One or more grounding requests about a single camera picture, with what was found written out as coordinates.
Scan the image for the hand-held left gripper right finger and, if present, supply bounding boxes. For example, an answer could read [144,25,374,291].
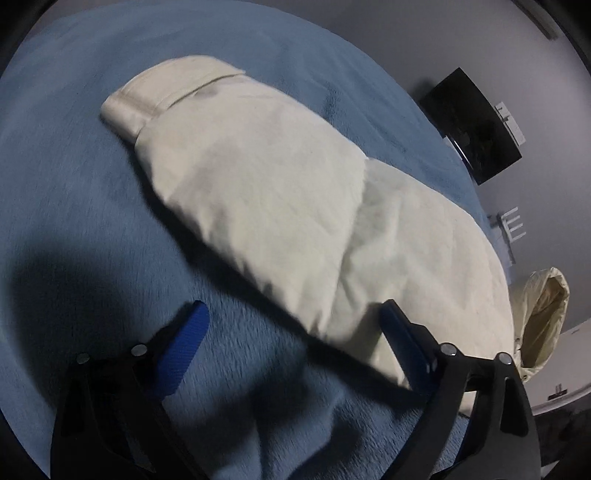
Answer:
[379,299,541,480]

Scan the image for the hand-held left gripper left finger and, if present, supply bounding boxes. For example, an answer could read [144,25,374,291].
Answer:
[51,300,210,480]

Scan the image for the cream padded hooded jacket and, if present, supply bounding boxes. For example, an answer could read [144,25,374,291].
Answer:
[100,54,571,416]

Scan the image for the dark hanging clothes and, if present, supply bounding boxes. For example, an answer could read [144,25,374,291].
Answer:
[538,406,591,469]

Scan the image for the white router with antennas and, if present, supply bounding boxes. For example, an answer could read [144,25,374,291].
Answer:
[488,208,527,243]

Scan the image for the white door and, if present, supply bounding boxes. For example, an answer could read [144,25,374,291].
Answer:
[529,318,591,409]

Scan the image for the blue fleece blanket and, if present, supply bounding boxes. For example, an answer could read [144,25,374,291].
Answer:
[0,7,515,480]

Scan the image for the black flat screen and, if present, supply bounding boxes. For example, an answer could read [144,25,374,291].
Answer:
[421,67,523,186]

